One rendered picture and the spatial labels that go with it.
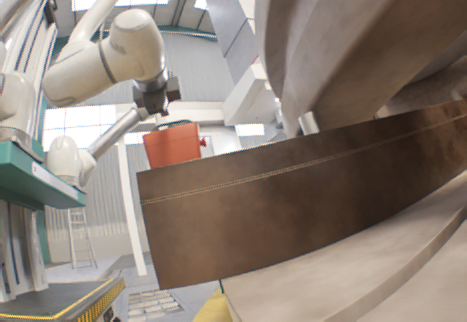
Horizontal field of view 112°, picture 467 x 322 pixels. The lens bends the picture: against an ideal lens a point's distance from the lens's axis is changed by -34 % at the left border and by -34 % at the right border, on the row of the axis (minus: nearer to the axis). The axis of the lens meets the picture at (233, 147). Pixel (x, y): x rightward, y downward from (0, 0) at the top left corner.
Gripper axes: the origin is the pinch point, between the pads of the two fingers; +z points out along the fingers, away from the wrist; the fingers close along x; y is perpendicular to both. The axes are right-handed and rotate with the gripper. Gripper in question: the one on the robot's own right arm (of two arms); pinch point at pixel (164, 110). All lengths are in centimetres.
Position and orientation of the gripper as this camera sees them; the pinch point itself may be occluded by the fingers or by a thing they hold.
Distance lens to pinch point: 77.5
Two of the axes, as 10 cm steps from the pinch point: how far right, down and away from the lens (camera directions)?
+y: -2.5, -9.2, 3.1
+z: -0.7, 3.4, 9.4
